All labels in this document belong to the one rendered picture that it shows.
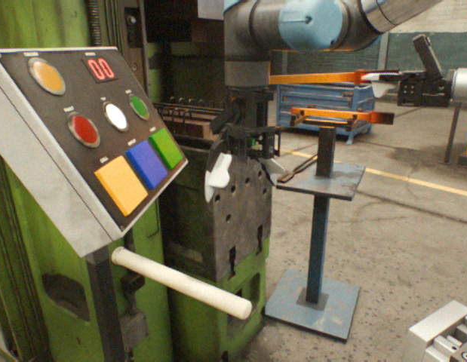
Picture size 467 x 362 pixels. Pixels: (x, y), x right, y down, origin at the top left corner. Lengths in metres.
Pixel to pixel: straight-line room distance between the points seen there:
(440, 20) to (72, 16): 8.15
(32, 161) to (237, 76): 0.32
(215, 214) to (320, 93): 4.00
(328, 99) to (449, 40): 4.22
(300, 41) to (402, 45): 8.44
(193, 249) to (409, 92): 0.82
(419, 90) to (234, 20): 0.53
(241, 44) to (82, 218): 0.34
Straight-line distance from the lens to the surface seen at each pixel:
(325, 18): 0.51
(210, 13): 1.10
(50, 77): 0.58
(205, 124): 1.09
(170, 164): 0.71
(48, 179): 0.53
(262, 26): 0.54
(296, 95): 5.13
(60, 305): 1.48
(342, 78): 1.03
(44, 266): 1.49
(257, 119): 0.61
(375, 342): 1.79
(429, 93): 1.00
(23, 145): 0.54
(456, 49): 8.62
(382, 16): 0.59
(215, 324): 1.37
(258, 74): 0.59
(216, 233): 1.14
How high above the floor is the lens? 1.20
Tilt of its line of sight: 21 degrees down
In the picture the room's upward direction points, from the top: straight up
